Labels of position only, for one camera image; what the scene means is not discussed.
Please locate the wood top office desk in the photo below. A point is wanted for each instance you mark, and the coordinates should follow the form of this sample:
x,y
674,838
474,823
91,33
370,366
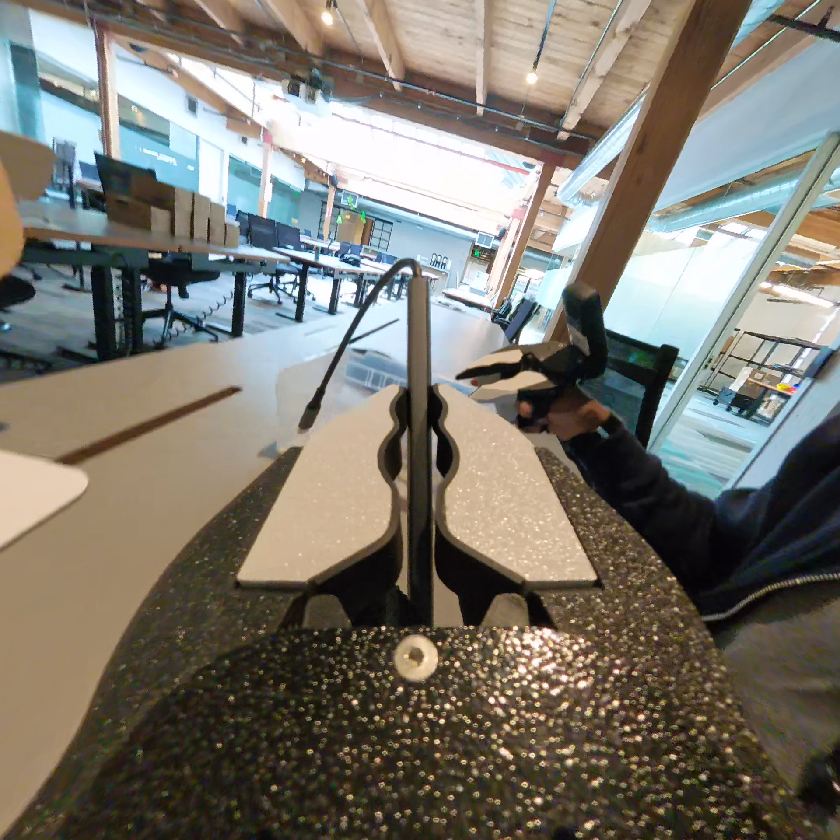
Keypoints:
x,y
315,256

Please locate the metal shelf rack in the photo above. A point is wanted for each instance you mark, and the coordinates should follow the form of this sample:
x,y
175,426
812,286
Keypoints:
x,y
754,384

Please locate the person's torso in zip jacket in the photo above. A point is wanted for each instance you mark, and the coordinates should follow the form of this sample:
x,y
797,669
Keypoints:
x,y
774,525

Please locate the wooden post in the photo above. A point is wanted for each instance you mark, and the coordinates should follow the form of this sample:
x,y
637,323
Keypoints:
x,y
643,164

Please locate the grey usb hub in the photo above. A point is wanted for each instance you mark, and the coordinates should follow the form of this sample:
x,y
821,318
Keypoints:
x,y
420,426

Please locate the black monitor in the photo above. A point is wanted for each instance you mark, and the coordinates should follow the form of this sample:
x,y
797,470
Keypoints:
x,y
124,172

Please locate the person's right hand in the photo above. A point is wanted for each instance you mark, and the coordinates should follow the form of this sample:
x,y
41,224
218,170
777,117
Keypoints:
x,y
577,417

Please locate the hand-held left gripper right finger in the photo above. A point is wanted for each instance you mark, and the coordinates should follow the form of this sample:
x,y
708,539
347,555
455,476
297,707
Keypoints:
x,y
512,512

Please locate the white document stand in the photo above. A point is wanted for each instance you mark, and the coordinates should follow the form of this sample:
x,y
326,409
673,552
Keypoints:
x,y
33,492

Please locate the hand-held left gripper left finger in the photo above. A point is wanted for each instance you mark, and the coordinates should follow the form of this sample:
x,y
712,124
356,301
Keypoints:
x,y
328,512

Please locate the row of cardboard boxes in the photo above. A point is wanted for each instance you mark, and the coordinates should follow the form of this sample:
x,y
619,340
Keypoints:
x,y
190,216

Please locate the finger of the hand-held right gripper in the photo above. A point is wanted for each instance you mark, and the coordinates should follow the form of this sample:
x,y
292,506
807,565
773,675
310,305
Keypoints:
x,y
502,392
499,364

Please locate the black office chair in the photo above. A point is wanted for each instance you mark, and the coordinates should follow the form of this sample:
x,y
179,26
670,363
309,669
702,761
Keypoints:
x,y
262,229
174,269

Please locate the white glass partition frame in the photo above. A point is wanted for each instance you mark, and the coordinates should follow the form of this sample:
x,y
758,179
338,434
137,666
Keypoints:
x,y
754,282

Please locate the clear plastic organizer box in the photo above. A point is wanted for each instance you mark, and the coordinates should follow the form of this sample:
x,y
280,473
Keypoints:
x,y
367,374

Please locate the silver air duct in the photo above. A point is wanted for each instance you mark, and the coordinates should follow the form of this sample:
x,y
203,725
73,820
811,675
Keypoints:
x,y
741,203

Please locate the long wood top desk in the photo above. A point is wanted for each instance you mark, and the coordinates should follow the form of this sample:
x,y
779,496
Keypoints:
x,y
79,233

